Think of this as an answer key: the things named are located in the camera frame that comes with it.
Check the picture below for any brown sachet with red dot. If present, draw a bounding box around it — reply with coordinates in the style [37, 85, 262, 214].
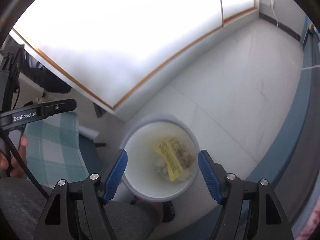
[182, 153, 195, 168]

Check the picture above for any white tissue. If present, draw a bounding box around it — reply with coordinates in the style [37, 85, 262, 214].
[155, 158, 168, 175]

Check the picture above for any small yellow plastic bag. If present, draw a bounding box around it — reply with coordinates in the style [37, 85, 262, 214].
[153, 137, 184, 181]

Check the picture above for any white trash bin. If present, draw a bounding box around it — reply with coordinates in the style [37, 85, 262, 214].
[120, 114, 200, 202]

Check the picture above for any person's left hand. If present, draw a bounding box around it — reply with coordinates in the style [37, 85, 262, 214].
[0, 135, 28, 179]

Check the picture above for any blue bed headboard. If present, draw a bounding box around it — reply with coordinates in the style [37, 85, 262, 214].
[204, 15, 318, 240]

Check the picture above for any blue checkered tablecloth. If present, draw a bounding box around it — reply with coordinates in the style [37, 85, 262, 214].
[24, 112, 103, 188]

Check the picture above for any blue floral bedding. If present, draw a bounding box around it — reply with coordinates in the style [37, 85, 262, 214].
[292, 194, 319, 239]

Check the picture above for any white wardrobe gold trim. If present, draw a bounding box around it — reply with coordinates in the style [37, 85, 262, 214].
[10, 0, 259, 121]

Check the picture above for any white charger cable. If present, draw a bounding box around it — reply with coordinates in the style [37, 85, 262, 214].
[268, 0, 320, 72]

